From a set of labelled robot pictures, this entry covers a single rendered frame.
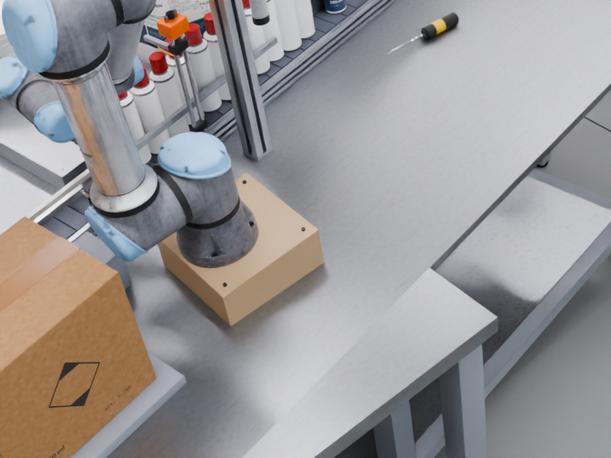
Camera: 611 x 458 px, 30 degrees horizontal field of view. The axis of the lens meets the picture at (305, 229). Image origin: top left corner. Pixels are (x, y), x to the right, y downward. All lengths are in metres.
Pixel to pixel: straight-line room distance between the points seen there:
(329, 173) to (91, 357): 0.72
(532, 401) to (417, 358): 1.01
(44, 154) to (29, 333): 0.79
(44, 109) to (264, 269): 0.48
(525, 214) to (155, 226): 1.40
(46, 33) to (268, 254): 0.65
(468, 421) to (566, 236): 0.93
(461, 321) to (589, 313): 1.15
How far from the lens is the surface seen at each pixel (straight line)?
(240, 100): 2.31
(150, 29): 2.62
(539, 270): 2.95
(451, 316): 2.04
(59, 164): 2.46
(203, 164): 1.93
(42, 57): 1.67
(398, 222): 2.21
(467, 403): 2.18
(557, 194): 3.15
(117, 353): 1.91
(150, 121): 2.34
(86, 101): 1.76
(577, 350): 3.07
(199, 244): 2.05
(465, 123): 2.43
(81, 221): 2.30
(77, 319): 1.80
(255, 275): 2.05
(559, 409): 2.95
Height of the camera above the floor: 2.36
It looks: 43 degrees down
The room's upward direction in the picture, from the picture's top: 11 degrees counter-clockwise
